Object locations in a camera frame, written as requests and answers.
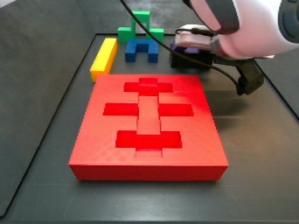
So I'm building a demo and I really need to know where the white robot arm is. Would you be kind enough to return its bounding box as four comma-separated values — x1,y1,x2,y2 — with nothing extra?
174,0,299,60

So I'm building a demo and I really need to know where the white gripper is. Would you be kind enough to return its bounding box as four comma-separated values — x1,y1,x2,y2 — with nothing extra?
174,24,214,52

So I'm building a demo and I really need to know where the yellow long bar block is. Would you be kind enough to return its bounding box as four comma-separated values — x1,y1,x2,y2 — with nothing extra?
89,38,117,81

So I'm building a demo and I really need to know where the red slotted board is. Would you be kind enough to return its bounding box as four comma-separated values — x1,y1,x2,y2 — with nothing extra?
69,74,228,181

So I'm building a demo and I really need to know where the green stepped block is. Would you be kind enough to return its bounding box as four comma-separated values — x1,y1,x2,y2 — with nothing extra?
116,10,165,45

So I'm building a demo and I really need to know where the black angle fixture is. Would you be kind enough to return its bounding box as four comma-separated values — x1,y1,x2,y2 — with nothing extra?
169,50,213,68

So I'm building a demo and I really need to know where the purple U-shaped block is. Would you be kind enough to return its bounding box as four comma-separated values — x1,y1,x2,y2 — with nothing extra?
170,43,200,54

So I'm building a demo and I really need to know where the black cable with connector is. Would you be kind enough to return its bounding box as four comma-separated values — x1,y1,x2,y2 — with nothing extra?
118,0,265,97

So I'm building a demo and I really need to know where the blue U-shaped block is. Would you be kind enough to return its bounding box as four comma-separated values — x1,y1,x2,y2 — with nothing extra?
125,38,158,63

